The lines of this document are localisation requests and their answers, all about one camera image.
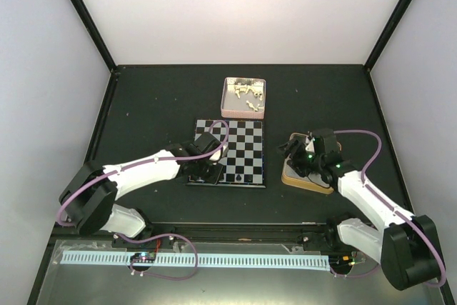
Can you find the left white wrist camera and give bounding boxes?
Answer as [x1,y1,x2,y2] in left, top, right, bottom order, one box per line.
[209,144,228,162]

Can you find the left black frame post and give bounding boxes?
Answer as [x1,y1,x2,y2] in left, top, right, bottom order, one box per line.
[70,0,117,72]

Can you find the pile of white chess pieces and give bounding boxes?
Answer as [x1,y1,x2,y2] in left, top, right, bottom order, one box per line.
[234,84,265,112]

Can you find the pink tin tray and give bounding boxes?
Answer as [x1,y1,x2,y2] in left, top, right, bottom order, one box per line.
[220,77,266,120]

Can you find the black and grey chessboard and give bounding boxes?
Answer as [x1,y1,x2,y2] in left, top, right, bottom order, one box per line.
[186,118,267,189]

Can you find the small green circuit board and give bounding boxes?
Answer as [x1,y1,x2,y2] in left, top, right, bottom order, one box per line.
[130,252,156,263]

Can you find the right black frame post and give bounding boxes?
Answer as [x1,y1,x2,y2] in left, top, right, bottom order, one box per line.
[363,0,413,72]

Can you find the black frame post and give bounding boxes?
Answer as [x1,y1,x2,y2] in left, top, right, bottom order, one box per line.
[70,0,117,72]
[363,0,413,72]

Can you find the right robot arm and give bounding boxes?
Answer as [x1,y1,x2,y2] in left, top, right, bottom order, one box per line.
[278,129,447,290]

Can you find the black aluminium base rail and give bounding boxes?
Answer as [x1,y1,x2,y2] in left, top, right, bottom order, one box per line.
[53,221,429,249]

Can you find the light blue slotted cable duct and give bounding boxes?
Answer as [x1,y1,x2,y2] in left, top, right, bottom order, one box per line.
[60,251,330,271]

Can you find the yellow tin tray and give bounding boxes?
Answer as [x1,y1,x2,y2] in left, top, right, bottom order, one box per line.
[281,129,342,194]

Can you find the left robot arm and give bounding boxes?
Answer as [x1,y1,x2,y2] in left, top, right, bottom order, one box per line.
[56,131,228,247]

